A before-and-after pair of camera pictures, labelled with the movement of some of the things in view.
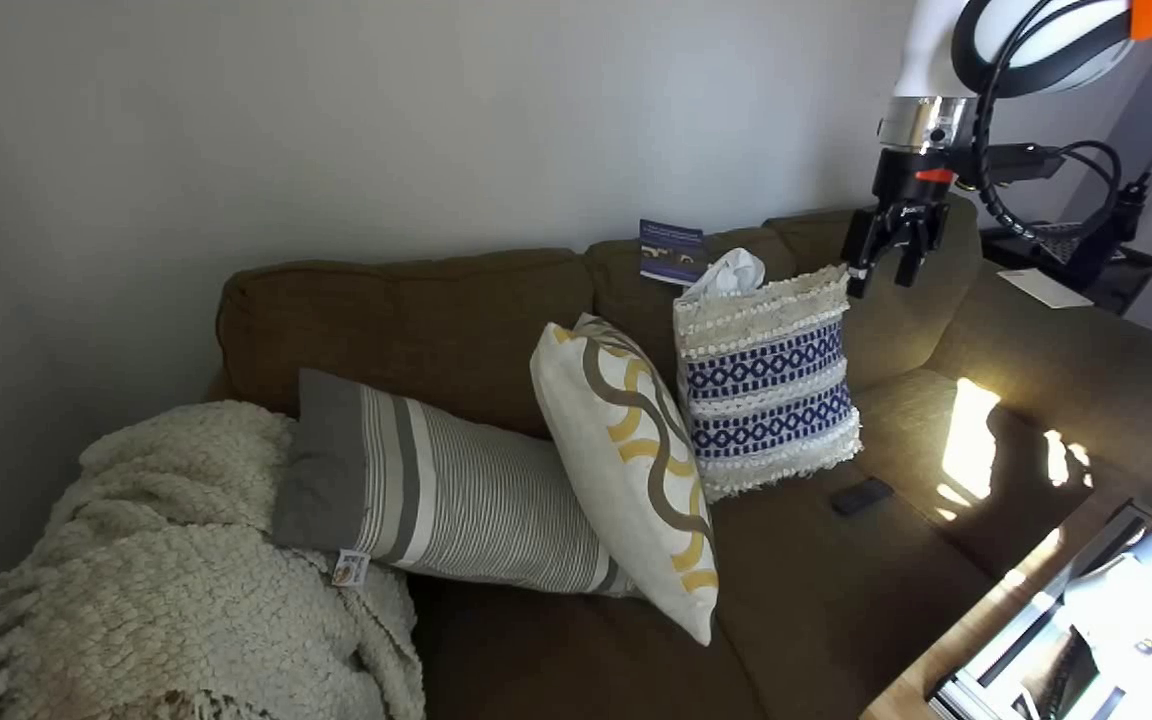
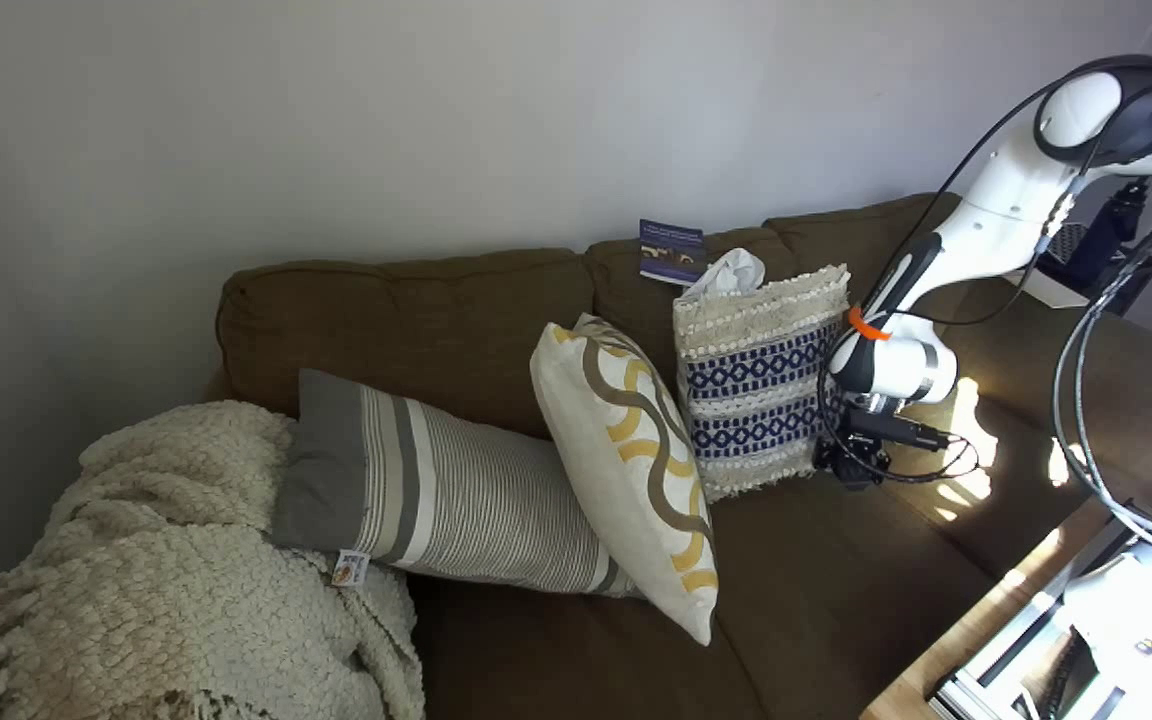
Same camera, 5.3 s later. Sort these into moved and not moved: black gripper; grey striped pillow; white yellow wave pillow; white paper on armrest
Moved: black gripper
Not moved: white yellow wave pillow; white paper on armrest; grey striped pillow
